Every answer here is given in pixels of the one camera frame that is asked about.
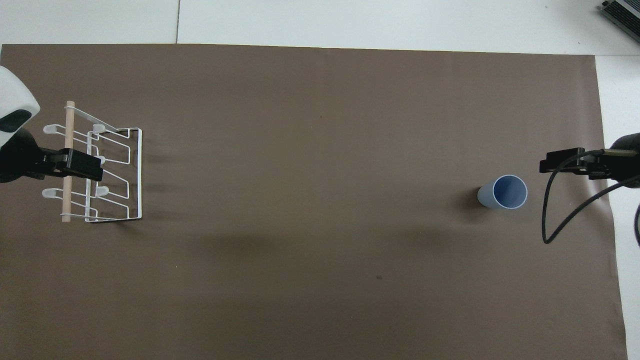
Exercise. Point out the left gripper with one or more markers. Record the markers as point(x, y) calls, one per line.
point(17, 160)

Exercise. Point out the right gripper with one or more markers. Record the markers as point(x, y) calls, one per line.
point(625, 160)

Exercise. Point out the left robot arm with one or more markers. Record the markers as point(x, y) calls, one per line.
point(15, 92)

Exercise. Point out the light blue plastic cup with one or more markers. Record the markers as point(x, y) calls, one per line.
point(510, 192)

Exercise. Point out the grey finned metal box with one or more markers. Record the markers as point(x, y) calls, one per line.
point(625, 12)

